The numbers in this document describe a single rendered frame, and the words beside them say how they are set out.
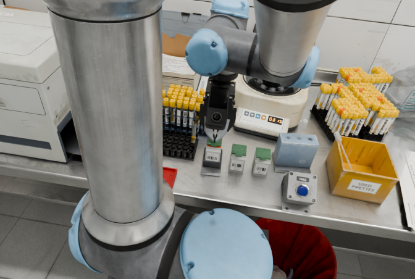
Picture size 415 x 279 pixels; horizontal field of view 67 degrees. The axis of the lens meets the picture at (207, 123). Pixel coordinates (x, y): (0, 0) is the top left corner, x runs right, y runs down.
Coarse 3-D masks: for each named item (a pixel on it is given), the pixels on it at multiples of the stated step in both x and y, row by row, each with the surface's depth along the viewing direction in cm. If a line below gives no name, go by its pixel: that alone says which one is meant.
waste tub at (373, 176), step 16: (336, 144) 85; (352, 144) 87; (368, 144) 86; (384, 144) 85; (336, 160) 82; (352, 160) 90; (368, 160) 89; (384, 160) 83; (336, 176) 80; (352, 176) 77; (368, 176) 76; (384, 176) 75; (336, 192) 81; (352, 192) 80; (368, 192) 79; (384, 192) 78
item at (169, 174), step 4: (164, 168) 85; (168, 168) 84; (172, 168) 85; (164, 172) 84; (168, 172) 84; (172, 172) 84; (176, 172) 84; (164, 176) 83; (168, 176) 83; (172, 176) 83; (168, 180) 82; (172, 180) 81; (172, 184) 80
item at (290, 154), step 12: (276, 144) 88; (288, 144) 82; (300, 144) 82; (312, 144) 82; (276, 156) 87; (288, 156) 85; (300, 156) 85; (312, 156) 85; (276, 168) 87; (288, 168) 87; (300, 168) 88
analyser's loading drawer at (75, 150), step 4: (64, 136) 86; (68, 136) 86; (72, 136) 87; (76, 136) 87; (64, 140) 85; (68, 140) 85; (72, 140) 86; (76, 140) 86; (64, 144) 84; (68, 144) 84; (72, 144) 84; (76, 144) 84; (68, 148) 83; (72, 148) 83; (76, 148) 83; (68, 152) 83; (72, 152) 82; (76, 152) 82; (80, 152) 82
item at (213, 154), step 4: (208, 144) 83; (208, 148) 82; (212, 148) 82; (216, 148) 82; (220, 148) 82; (208, 152) 82; (212, 152) 82; (216, 152) 82; (208, 156) 83; (212, 156) 83; (216, 156) 83; (212, 160) 84; (216, 160) 84
